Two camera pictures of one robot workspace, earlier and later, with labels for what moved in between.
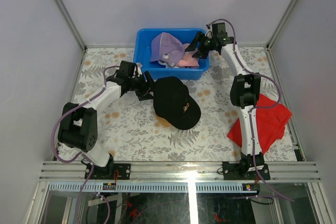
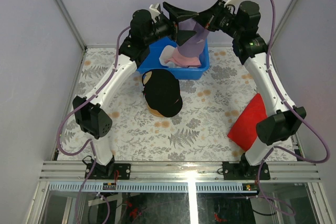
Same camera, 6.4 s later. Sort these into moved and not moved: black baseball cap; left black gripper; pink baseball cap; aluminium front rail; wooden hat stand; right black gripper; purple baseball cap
Moved: purple baseball cap; left black gripper; black baseball cap; right black gripper; wooden hat stand
Not moved: aluminium front rail; pink baseball cap
